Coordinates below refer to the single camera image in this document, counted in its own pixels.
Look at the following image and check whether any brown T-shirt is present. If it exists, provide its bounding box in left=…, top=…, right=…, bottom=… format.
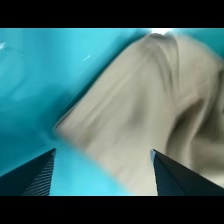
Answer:
left=54, top=31, right=224, bottom=197

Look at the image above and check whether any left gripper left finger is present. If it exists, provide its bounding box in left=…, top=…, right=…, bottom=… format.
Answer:
left=0, top=148, right=57, bottom=197

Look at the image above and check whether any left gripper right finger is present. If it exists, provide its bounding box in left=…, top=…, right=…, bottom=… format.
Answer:
left=150, top=149, right=224, bottom=197

